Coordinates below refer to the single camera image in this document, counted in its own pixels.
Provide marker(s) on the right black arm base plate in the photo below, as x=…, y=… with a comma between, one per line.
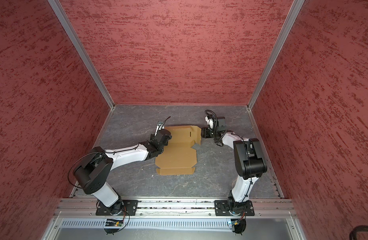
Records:
x=228, y=208

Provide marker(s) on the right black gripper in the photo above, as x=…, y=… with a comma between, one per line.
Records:
x=205, y=132

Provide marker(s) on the perforated metal cable tray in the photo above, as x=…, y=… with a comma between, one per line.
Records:
x=162, y=224

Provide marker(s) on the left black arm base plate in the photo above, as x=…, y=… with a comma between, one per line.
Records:
x=119, y=208

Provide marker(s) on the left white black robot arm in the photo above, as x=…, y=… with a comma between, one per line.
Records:
x=93, y=169

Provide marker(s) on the aluminium front rail frame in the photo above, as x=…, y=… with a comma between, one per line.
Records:
x=176, y=208

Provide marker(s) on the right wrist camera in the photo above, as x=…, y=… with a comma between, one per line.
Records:
x=214, y=122

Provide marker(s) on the left aluminium corner post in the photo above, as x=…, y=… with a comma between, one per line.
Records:
x=71, y=33

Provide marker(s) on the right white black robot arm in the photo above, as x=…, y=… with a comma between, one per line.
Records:
x=250, y=166

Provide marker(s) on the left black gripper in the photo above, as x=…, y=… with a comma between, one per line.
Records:
x=152, y=136

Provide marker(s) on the brown cardboard box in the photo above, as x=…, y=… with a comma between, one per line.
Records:
x=179, y=156

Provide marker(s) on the right aluminium corner post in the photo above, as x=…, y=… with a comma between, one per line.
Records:
x=280, y=41

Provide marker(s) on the aluminium corner post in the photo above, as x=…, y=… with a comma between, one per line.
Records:
x=71, y=33
x=280, y=41

